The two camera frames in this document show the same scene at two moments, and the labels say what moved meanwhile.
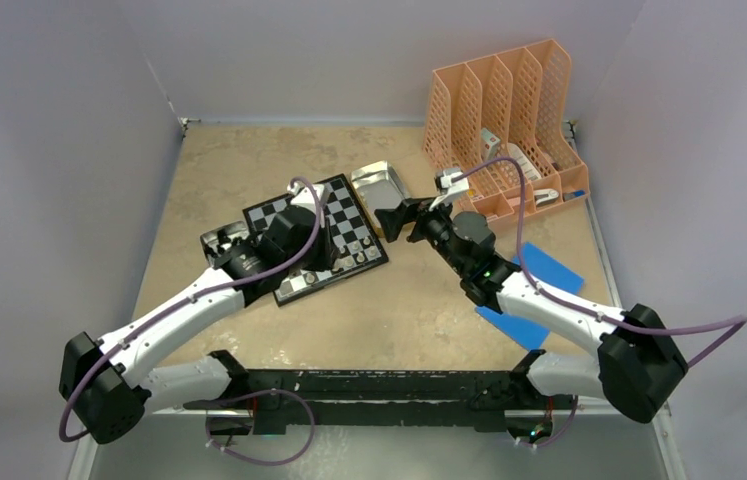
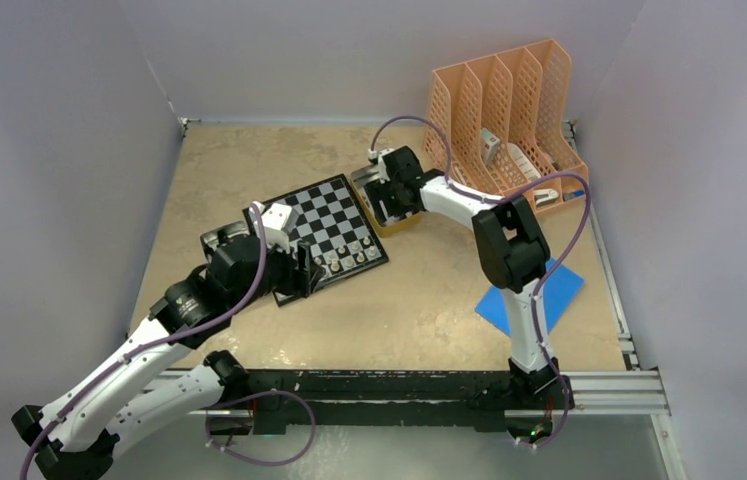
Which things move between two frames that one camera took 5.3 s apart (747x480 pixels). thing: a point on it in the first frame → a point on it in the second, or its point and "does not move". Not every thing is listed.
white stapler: x=545 y=196 does not move
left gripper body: x=318 y=258 → x=281 y=275
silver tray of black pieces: x=220 y=240 does not move
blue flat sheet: x=542 y=266 does not move
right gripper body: x=433 y=226 → x=389 y=195
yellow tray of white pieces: x=377 y=188 does not move
